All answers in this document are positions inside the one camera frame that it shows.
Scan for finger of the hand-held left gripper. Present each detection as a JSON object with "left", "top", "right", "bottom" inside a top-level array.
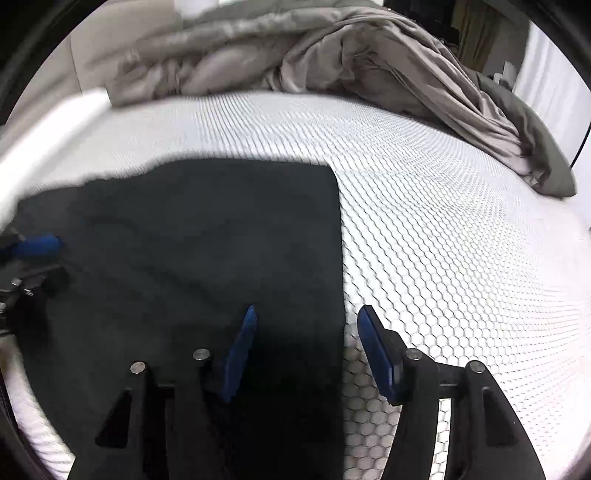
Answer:
[
  {"left": 0, "top": 234, "right": 63, "bottom": 260},
  {"left": 0, "top": 264, "right": 70, "bottom": 297}
]

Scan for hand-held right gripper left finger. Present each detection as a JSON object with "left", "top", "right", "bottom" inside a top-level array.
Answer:
[{"left": 69, "top": 305, "right": 258, "bottom": 480}]

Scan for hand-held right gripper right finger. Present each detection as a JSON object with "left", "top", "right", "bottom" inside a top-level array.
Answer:
[{"left": 358, "top": 305, "right": 548, "bottom": 480}]

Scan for black pants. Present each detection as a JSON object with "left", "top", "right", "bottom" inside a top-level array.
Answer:
[{"left": 9, "top": 157, "right": 347, "bottom": 480}]

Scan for white textured bed sheet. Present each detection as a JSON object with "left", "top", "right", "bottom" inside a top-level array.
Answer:
[{"left": 0, "top": 90, "right": 591, "bottom": 480}]

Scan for beige padded headboard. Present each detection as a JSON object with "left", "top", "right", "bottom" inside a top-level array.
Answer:
[{"left": 21, "top": 0, "right": 183, "bottom": 109}]

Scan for grey crumpled duvet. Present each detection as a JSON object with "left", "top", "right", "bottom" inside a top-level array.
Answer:
[{"left": 108, "top": 0, "right": 578, "bottom": 199}]

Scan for white curtain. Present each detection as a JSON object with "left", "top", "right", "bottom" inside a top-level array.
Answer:
[{"left": 512, "top": 21, "right": 591, "bottom": 167}]

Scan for white bed side rail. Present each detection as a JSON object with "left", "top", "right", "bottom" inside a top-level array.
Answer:
[{"left": 0, "top": 89, "right": 110, "bottom": 220}]

